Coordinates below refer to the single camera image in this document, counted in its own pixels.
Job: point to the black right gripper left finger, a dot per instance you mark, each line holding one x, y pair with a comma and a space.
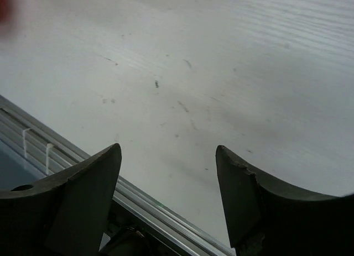
62, 214

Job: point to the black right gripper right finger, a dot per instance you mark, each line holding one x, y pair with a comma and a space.
268, 216

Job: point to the red white tie-dye trousers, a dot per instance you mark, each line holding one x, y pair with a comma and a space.
7, 11

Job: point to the aluminium table edge rail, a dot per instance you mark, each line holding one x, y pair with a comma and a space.
137, 224

